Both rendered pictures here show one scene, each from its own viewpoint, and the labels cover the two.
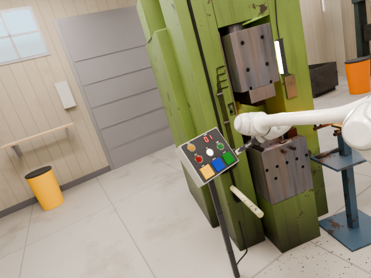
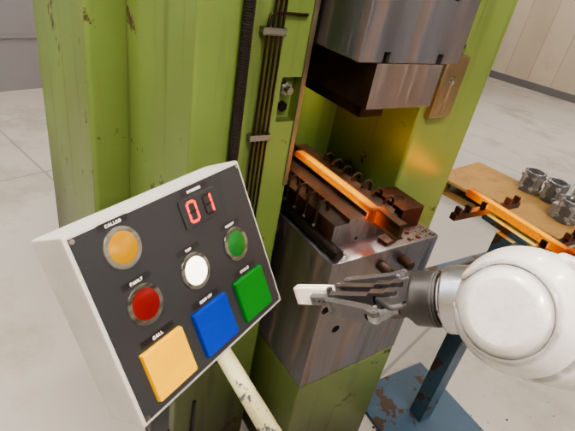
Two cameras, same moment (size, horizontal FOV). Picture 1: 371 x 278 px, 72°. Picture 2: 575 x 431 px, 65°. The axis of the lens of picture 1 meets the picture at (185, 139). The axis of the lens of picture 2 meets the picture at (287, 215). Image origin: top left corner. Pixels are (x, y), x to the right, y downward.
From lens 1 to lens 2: 1.02 m
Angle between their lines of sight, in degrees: 30
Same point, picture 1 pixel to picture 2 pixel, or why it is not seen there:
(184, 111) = (105, 36)
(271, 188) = (314, 352)
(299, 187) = (370, 347)
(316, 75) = not seen: hidden behind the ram
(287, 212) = (323, 398)
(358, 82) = not seen: hidden behind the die
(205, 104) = (210, 50)
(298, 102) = (439, 133)
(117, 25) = not seen: outside the picture
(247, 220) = (216, 396)
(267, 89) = (422, 78)
